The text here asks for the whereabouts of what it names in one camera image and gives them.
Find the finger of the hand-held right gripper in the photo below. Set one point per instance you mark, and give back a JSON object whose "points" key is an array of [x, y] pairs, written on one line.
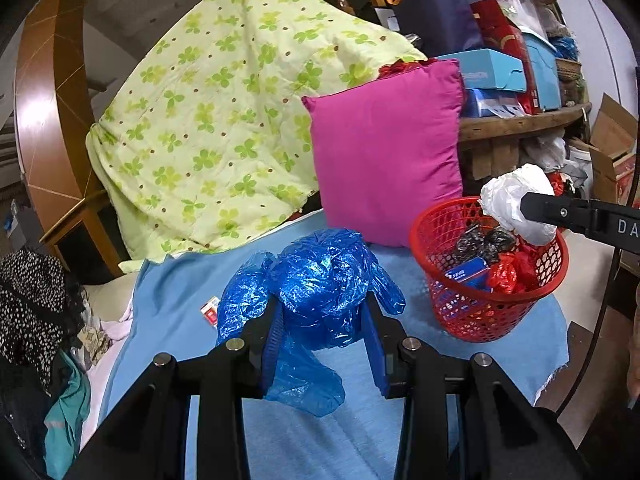
{"points": [[555, 210]]}

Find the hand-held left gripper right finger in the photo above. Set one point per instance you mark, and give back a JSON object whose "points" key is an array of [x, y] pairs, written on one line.
{"points": [[377, 365]]}

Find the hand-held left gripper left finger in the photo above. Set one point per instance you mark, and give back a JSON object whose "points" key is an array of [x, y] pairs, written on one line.
{"points": [[270, 355]]}

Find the white plastic bag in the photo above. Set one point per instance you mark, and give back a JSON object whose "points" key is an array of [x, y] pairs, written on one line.
{"points": [[550, 152], [510, 190]]}

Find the blue plastic bag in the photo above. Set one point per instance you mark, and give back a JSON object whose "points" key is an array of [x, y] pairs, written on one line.
{"points": [[310, 280]]}

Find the red plastic bag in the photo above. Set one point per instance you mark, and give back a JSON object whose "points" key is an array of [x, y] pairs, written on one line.
{"points": [[529, 266], [556, 183], [501, 276]]}

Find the black plastic bag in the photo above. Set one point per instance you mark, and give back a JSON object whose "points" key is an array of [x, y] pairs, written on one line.
{"points": [[470, 245]]}

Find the red mesh plastic basket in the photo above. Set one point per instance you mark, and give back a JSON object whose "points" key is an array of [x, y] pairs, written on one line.
{"points": [[475, 320]]}

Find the small blue carton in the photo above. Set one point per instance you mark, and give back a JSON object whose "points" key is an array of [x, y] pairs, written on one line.
{"points": [[465, 272]]}

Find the red and white cigarette box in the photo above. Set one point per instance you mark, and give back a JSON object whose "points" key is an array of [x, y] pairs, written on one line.
{"points": [[210, 310]]}

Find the round wooden table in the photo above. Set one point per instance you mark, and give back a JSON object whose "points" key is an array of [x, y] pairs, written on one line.
{"points": [[500, 127]]}

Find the brown cardboard box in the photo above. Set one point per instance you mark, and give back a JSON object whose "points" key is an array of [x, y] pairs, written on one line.
{"points": [[615, 120]]}

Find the light blue blanket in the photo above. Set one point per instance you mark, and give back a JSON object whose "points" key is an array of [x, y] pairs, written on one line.
{"points": [[175, 300]]}

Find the blue and white carton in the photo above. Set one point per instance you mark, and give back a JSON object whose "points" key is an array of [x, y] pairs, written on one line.
{"points": [[492, 102]]}

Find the small woven basket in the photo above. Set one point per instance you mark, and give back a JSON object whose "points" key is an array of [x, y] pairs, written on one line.
{"points": [[569, 70]]}

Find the flat blue cardboard box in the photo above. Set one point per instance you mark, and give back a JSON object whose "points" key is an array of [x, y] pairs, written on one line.
{"points": [[490, 67]]}

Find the blue plastic bundle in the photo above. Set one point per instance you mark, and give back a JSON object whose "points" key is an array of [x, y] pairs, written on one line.
{"points": [[562, 47]]}

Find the pale pink sheet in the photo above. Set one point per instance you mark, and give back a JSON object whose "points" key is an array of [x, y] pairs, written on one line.
{"points": [[107, 375]]}

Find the cream pillow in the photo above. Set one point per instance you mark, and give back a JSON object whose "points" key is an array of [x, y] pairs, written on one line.
{"points": [[107, 300]]}

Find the red gift box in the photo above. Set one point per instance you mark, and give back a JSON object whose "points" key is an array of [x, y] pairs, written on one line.
{"points": [[510, 40]]}

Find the magenta pillow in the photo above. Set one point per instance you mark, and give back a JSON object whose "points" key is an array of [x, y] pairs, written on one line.
{"points": [[385, 160]]}

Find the small patterned cloth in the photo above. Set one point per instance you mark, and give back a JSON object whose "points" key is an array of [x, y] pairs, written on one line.
{"points": [[92, 342]]}

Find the red ruffled cloth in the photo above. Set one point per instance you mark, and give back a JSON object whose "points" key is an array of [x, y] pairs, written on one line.
{"points": [[400, 67]]}

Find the teal cloth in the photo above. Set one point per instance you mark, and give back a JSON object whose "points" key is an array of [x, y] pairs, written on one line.
{"points": [[65, 420]]}

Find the black white-dotted cloth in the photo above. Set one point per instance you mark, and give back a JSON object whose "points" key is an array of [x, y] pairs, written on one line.
{"points": [[30, 300]]}

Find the green clover print quilt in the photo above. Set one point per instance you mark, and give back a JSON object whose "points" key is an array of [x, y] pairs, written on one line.
{"points": [[210, 110]]}

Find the curved wooden headboard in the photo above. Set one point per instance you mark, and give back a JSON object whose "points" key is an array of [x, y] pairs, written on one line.
{"points": [[50, 110]]}

